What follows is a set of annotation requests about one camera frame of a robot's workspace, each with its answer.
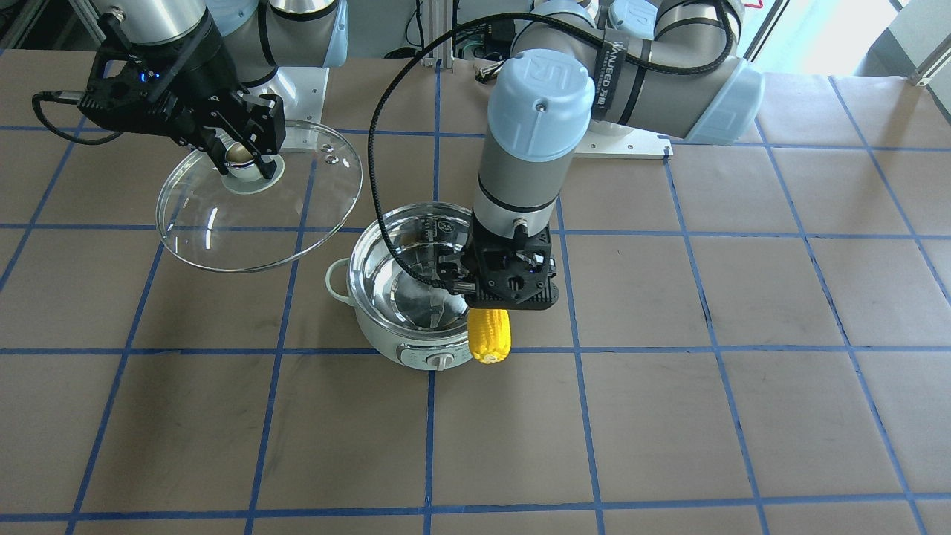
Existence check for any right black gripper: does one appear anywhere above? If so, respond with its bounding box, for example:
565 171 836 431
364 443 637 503
77 15 286 181

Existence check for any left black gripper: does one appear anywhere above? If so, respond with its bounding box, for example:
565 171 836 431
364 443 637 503
435 224 559 311

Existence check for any yellow corn cob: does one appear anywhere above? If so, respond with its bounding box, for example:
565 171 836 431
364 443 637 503
467 308 512 365

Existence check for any glass pot lid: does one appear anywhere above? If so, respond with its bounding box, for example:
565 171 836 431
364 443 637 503
155 120 363 273

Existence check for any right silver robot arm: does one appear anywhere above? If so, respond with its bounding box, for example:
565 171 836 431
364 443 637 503
77 1 348 192

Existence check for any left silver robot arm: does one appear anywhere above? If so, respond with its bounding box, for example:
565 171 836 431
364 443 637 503
438 1 765 309

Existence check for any pale green electric pot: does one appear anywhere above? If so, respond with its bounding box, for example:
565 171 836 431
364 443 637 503
324 202 474 370

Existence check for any black power adapter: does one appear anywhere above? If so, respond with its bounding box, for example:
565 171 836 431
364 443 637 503
484 19 516 48

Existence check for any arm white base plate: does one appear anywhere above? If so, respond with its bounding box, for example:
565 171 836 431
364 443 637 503
247 65 330 104
574 120 673 160

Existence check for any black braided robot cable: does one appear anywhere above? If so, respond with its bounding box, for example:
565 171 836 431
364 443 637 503
368 0 744 287

